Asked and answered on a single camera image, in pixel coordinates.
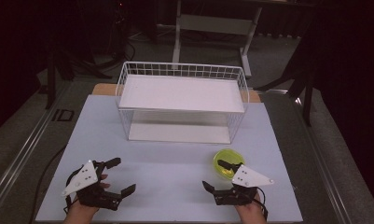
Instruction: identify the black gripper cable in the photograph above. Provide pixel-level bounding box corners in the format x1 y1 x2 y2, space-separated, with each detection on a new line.
254 186 269 220
62 168 84 215

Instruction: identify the person's right hand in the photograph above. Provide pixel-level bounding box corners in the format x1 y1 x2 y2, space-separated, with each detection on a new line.
234 192 268 224

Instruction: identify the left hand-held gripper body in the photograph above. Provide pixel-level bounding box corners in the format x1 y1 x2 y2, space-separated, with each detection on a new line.
62 160 123 212

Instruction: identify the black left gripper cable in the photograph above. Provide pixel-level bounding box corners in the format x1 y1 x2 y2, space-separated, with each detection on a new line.
62 168 84 215

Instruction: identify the metal floor rail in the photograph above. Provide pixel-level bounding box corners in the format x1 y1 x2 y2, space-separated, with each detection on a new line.
294 96 361 224
0 88 69 214

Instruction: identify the green round bowl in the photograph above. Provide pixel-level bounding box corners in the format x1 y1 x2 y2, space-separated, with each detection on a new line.
212 148 246 181

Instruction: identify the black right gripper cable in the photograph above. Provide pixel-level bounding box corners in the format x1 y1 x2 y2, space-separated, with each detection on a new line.
254 186 269 220

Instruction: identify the black cable beside table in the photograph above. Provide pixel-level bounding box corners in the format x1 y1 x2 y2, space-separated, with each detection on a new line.
28 145 67 218

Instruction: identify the person's left hand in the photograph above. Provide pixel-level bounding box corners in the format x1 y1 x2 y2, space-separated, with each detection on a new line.
63 174 111 224

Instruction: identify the white wire shelf rack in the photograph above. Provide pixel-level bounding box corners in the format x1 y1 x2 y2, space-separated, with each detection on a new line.
115 61 250 146

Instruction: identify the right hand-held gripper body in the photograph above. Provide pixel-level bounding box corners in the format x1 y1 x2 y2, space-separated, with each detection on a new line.
213 164 275 206

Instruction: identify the white metal desk frame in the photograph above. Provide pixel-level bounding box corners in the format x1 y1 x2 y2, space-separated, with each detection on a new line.
171 0 264 78

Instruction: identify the bundle of black floor cables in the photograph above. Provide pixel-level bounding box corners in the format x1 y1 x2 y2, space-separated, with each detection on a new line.
66 18 136 78

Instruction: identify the black stand leg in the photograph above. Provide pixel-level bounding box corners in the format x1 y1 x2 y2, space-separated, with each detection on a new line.
301 71 317 127

